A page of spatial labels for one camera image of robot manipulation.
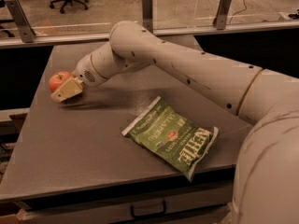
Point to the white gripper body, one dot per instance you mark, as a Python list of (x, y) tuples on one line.
[(84, 71)]

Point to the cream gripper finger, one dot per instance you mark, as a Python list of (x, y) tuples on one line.
[(70, 88)]

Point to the red apple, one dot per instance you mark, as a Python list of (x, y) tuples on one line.
[(58, 79)]

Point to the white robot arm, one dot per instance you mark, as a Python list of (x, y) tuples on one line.
[(267, 170)]

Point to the green jalapeno chip bag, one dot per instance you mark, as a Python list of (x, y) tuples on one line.
[(170, 136)]

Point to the left metal glass bracket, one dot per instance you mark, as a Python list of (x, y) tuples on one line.
[(26, 32)]

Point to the metal glass bracket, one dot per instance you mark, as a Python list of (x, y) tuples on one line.
[(147, 14), (26, 32), (222, 14)]

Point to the metal window rail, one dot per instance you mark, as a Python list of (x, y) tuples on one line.
[(52, 40)]

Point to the middle metal glass bracket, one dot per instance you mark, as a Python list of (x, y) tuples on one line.
[(147, 14)]

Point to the right metal glass bracket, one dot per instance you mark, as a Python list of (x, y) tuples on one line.
[(222, 14)]

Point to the grey drawer with black handle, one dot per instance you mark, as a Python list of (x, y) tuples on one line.
[(201, 204)]

